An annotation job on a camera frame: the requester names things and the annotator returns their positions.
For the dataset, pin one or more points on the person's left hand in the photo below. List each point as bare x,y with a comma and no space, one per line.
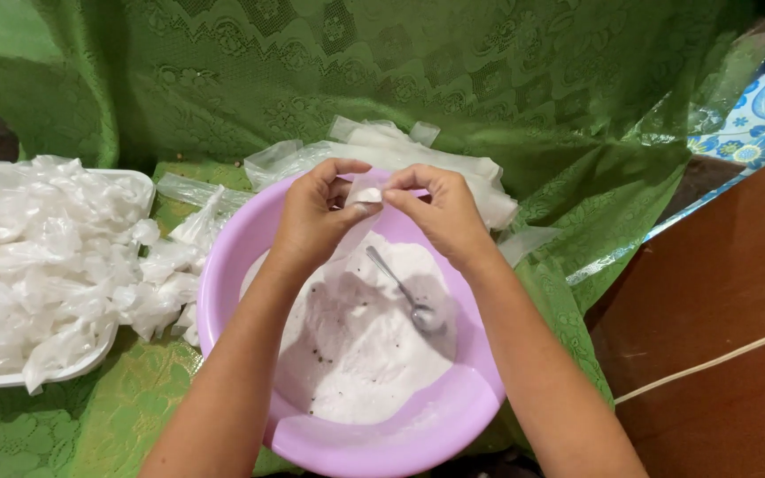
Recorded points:
308,219

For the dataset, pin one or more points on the person's right hand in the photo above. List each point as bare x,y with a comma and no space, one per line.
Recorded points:
445,216

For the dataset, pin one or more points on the small clear plastic bag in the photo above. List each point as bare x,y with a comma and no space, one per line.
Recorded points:
359,219

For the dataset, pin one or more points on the stack of empty plastic bags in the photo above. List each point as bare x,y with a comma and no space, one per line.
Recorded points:
416,159

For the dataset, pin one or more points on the metal spoon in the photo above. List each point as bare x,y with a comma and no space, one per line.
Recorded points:
409,299

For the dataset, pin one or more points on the green lace cloth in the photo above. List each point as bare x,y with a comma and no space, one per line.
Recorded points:
422,79

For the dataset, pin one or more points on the white powder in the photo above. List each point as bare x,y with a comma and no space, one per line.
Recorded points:
356,352

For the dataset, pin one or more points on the white tray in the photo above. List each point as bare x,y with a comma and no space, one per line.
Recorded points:
117,192

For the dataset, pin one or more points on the pink plastic basin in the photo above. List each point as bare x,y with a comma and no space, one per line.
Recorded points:
382,425

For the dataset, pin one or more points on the pile of filled plastic bags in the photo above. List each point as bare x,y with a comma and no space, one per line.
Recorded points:
57,265

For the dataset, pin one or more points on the blue floral plastic sheet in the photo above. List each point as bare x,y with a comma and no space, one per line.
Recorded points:
754,119

